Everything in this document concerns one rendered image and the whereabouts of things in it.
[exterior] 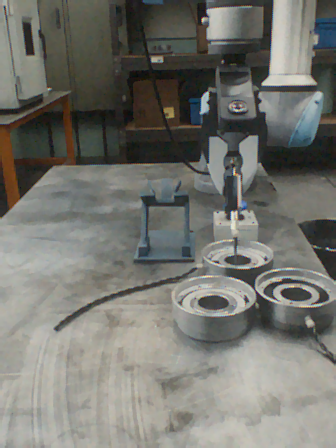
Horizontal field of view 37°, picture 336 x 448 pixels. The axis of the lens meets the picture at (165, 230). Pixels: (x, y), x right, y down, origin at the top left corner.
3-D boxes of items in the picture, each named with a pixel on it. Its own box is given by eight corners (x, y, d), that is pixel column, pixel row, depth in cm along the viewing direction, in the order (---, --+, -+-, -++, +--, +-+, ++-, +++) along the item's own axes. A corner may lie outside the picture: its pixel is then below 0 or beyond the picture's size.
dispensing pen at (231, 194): (226, 265, 69) (224, 152, 73) (225, 270, 74) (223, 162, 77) (242, 265, 69) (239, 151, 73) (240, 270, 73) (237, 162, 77)
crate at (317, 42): (330, 47, 418) (332, 18, 410) (343, 48, 383) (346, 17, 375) (267, 50, 420) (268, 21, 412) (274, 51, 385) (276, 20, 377)
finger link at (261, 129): (268, 159, 73) (265, 98, 70) (269, 162, 72) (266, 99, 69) (235, 163, 74) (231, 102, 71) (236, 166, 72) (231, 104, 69)
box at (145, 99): (188, 126, 406) (188, 78, 393) (128, 129, 404) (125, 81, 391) (184, 119, 444) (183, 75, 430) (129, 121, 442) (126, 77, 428)
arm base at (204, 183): (193, 178, 129) (193, 140, 126) (252, 176, 128) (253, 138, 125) (195, 195, 115) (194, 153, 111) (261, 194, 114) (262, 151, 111)
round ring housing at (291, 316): (246, 296, 70) (246, 270, 69) (319, 292, 71) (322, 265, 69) (265, 338, 60) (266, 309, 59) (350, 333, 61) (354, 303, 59)
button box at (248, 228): (257, 249, 85) (258, 222, 84) (216, 249, 86) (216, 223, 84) (251, 231, 93) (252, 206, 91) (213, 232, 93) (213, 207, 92)
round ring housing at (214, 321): (176, 348, 59) (175, 318, 58) (169, 304, 69) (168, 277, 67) (264, 342, 60) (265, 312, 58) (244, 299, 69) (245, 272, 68)
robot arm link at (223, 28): (266, 5, 63) (201, 8, 64) (265, 44, 65) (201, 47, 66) (260, 8, 70) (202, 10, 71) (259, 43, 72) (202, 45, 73)
